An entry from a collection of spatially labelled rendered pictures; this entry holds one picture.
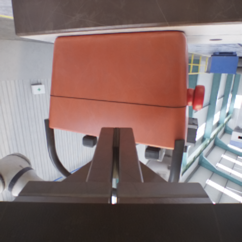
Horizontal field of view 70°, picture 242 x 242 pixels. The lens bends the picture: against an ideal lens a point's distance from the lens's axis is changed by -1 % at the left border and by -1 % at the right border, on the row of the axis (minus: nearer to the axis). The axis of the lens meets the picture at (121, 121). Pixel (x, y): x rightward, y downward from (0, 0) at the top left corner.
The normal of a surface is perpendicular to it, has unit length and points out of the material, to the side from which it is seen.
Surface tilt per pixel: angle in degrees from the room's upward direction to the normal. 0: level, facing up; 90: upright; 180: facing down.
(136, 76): 97
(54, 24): 90
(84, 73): 97
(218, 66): 90
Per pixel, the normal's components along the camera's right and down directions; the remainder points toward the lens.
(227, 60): -0.35, 0.28
